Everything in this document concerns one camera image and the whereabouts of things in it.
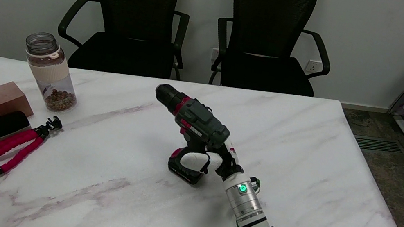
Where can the black board eraser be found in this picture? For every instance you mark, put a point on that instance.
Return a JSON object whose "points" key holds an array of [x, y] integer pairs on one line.
{"points": [[0, 128]]}

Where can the red flexible mini tripod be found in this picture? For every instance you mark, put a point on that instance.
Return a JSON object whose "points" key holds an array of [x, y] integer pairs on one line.
{"points": [[19, 148]]}

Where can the dark floor vent grille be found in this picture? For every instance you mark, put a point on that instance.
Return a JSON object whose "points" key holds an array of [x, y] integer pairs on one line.
{"points": [[378, 144]]}

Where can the white wall socket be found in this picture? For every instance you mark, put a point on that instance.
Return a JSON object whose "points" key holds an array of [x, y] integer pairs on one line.
{"points": [[214, 54], [313, 66]]}

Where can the black mesh office chair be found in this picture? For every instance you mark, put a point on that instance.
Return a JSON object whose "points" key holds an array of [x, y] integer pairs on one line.
{"points": [[126, 46], [263, 70]]}

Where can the clear bottle with nuts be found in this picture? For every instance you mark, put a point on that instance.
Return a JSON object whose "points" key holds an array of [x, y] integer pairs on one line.
{"points": [[51, 74]]}

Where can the brown wooden block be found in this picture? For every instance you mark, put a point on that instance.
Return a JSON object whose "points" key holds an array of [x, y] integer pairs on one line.
{"points": [[7, 98]]}

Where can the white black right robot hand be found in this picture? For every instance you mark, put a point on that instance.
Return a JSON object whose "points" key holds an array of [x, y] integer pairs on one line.
{"points": [[195, 160]]}

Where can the black red power screwdriver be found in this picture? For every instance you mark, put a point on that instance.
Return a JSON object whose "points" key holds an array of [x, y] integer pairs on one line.
{"points": [[200, 123]]}

